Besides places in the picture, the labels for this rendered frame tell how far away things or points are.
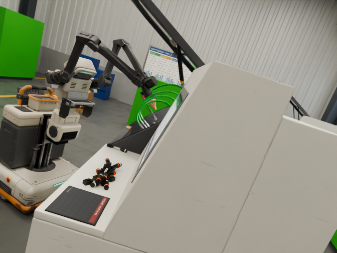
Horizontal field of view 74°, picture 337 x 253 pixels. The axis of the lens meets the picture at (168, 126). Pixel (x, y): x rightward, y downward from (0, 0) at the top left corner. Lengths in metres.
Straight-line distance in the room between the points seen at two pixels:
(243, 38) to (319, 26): 2.24
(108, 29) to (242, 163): 8.57
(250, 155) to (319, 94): 8.10
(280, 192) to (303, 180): 0.07
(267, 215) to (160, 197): 0.31
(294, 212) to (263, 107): 0.32
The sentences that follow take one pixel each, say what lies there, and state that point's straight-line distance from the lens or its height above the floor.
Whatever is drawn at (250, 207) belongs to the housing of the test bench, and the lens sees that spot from 0.72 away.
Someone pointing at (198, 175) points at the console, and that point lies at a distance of 0.65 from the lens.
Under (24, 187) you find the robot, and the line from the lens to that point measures 2.23.
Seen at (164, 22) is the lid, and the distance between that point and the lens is 1.30.
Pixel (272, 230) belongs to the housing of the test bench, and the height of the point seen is 1.15.
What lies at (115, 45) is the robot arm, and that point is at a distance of 2.15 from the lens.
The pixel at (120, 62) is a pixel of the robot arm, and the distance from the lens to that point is 1.61.
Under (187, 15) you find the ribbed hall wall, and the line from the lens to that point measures 8.38.
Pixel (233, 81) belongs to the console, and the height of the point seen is 1.51.
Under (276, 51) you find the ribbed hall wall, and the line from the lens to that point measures 8.37.
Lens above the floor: 1.48
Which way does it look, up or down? 12 degrees down
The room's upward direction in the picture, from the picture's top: 19 degrees clockwise
